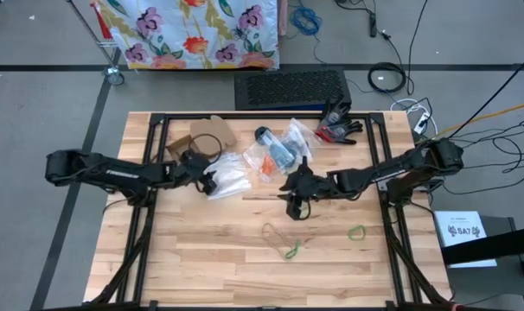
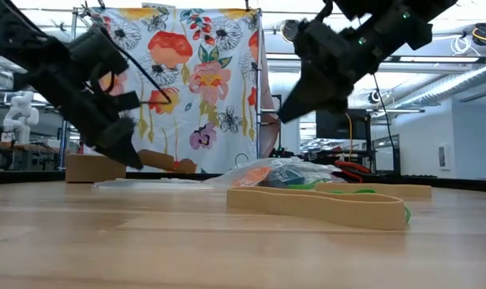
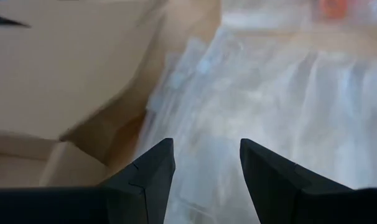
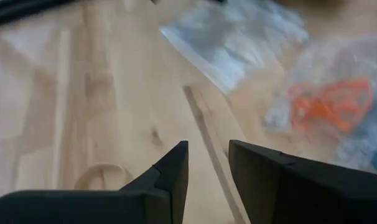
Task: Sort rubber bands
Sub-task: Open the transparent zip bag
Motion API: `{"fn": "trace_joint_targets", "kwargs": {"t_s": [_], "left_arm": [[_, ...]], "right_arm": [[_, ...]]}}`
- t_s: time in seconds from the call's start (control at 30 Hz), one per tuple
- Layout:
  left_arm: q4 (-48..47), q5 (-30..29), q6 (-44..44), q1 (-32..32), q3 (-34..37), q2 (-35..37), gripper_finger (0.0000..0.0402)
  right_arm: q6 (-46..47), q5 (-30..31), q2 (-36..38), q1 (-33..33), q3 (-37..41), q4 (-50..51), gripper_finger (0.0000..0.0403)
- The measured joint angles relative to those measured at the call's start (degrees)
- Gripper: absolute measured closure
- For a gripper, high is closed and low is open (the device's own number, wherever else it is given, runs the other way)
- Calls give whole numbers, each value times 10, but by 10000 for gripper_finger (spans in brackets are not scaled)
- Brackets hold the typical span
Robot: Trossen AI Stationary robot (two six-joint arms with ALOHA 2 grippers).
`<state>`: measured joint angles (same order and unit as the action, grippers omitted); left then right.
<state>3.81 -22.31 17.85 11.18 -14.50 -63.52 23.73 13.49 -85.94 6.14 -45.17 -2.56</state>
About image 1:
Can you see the wide black rubber band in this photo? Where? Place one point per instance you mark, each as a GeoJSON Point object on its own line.
{"type": "Point", "coordinates": [293, 149]}

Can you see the orange rubber band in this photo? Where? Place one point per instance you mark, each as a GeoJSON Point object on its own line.
{"type": "Point", "coordinates": [270, 160]}
{"type": "Point", "coordinates": [265, 169]}

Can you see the black red work glove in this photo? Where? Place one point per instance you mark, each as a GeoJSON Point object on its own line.
{"type": "Point", "coordinates": [342, 131]}

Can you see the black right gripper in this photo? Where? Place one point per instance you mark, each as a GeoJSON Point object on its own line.
{"type": "Point", "coordinates": [311, 188]}

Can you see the stack of clear zip bags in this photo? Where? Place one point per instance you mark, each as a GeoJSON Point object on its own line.
{"type": "Point", "coordinates": [229, 177]}

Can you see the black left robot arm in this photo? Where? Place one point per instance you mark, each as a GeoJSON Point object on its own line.
{"type": "Point", "coordinates": [115, 173]}

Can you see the grey black work glove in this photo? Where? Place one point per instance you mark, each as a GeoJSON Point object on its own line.
{"type": "Point", "coordinates": [336, 114]}

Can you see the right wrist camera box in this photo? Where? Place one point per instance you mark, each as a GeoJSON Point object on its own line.
{"type": "Point", "coordinates": [295, 209]}

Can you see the white paper sign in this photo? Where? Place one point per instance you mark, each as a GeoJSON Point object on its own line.
{"type": "Point", "coordinates": [461, 231]}

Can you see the white floral cloth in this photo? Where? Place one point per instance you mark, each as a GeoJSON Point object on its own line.
{"type": "Point", "coordinates": [180, 34]}

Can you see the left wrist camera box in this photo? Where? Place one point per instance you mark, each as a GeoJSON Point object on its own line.
{"type": "Point", "coordinates": [210, 185]}

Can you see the black power strip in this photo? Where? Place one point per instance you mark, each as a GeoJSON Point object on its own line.
{"type": "Point", "coordinates": [372, 23]}

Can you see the grey cart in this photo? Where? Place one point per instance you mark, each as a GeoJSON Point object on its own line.
{"type": "Point", "coordinates": [500, 285]}

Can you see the black table frame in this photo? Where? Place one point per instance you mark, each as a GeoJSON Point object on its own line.
{"type": "Point", "coordinates": [266, 116]}

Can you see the large tan rubber band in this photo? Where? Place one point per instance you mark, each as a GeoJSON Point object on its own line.
{"type": "Point", "coordinates": [274, 238]}

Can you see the white power strip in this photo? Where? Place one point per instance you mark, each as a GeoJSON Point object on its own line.
{"type": "Point", "coordinates": [422, 123]}

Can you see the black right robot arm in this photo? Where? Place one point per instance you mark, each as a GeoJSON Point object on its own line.
{"type": "Point", "coordinates": [396, 170]}

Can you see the pink cloth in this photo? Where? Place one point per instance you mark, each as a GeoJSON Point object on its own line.
{"type": "Point", "coordinates": [282, 17]}

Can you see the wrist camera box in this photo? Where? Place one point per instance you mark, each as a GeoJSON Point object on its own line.
{"type": "Point", "coordinates": [210, 185]}
{"type": "Point", "coordinates": [295, 209]}

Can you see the black computer case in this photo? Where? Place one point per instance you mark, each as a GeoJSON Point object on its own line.
{"type": "Point", "coordinates": [288, 88]}

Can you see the open cardboard box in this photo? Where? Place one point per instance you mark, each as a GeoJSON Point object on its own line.
{"type": "Point", "coordinates": [214, 127]}

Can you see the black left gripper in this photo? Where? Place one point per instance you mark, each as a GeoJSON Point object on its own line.
{"type": "Point", "coordinates": [195, 168]}

